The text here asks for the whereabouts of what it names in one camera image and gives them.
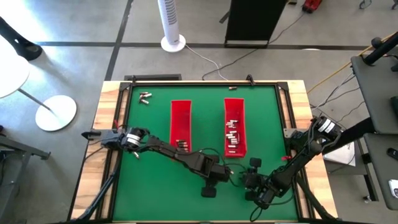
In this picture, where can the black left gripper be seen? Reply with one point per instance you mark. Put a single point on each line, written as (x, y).
(216, 174)

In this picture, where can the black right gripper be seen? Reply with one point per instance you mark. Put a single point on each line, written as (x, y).
(258, 186)

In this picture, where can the red plastic bin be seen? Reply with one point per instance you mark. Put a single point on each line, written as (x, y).
(180, 118)
(237, 109)

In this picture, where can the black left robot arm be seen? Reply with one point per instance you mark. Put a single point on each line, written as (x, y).
(168, 151)

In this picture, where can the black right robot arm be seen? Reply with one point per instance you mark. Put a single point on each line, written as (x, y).
(298, 165)

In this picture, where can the green table mat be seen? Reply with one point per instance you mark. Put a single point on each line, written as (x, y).
(171, 199)

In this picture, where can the black clamp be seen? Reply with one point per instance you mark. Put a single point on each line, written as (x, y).
(250, 80)
(134, 78)

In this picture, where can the black diagonal bar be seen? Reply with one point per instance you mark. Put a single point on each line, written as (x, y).
(357, 132)

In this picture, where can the dark grey desk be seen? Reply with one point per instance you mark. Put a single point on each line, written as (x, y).
(382, 168)
(379, 93)

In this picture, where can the black remote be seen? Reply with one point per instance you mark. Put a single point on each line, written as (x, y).
(393, 154)

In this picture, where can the black cabinet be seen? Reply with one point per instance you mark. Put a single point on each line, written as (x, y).
(252, 21)

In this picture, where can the white tower fan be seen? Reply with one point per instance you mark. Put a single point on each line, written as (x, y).
(169, 18)

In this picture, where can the black pole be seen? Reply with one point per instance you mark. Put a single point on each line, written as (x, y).
(377, 51)

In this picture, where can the grey metal stand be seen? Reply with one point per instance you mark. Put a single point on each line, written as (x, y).
(31, 149)

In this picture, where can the red floor device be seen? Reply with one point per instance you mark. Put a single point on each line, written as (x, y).
(311, 5)

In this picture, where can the grey caster wheel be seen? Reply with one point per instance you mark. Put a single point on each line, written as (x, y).
(395, 3)
(365, 3)

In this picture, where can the black curved stand leg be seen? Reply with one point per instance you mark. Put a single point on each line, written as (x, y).
(25, 48)

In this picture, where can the white round pedestal table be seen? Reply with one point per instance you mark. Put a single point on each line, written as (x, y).
(57, 110)

